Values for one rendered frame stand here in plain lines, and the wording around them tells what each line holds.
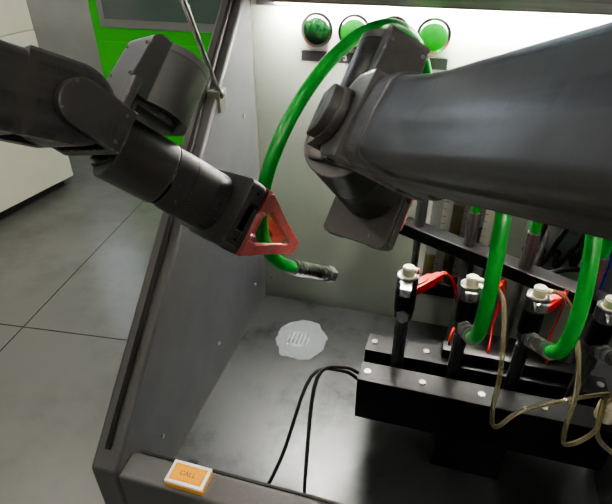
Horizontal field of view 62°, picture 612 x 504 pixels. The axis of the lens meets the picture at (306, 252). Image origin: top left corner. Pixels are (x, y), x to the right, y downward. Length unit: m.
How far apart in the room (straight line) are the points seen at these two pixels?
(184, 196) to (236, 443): 0.52
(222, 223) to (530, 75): 0.33
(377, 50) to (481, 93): 0.23
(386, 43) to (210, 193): 0.19
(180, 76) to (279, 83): 0.47
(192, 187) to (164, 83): 0.09
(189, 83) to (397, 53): 0.17
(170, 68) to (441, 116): 0.29
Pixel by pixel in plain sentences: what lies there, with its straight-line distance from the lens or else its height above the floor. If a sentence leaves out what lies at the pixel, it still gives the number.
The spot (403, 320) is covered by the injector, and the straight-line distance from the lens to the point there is 0.69.
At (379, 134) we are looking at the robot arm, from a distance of 0.28.
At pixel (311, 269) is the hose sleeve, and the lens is 0.60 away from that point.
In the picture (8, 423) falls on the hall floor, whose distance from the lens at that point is 2.22.
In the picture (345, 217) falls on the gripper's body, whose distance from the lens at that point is 0.50.
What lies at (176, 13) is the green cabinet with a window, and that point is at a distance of 3.31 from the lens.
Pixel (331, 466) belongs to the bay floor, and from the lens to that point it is 0.84.
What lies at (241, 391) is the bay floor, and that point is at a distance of 0.94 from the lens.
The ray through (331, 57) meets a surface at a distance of 0.54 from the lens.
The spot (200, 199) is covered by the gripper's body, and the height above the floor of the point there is 1.32.
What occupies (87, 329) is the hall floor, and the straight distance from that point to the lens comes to 2.49.
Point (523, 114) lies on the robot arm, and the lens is 0.17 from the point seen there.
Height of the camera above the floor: 1.53
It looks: 33 degrees down
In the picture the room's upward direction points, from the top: straight up
